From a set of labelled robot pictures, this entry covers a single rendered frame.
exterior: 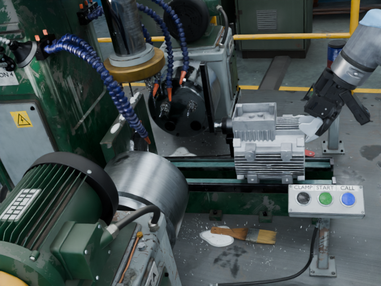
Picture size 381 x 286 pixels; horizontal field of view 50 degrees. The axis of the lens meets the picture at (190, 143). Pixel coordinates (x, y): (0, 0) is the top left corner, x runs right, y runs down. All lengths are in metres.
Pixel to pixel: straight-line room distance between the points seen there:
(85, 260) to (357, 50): 0.73
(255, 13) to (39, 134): 3.33
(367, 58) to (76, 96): 0.80
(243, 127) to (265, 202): 0.27
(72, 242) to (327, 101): 0.70
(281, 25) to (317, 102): 3.21
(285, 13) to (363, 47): 3.24
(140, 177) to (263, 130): 0.39
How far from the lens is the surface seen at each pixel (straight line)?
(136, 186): 0.97
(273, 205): 1.31
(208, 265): 1.23
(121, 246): 0.82
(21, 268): 0.64
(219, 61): 1.61
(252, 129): 1.17
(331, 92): 1.08
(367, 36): 1.01
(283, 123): 1.20
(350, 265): 1.23
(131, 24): 1.12
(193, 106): 1.43
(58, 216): 0.68
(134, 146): 1.31
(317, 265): 1.20
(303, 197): 1.00
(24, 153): 1.31
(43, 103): 1.16
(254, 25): 4.32
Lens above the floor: 1.74
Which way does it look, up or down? 33 degrees down
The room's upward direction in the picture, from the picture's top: 11 degrees counter-clockwise
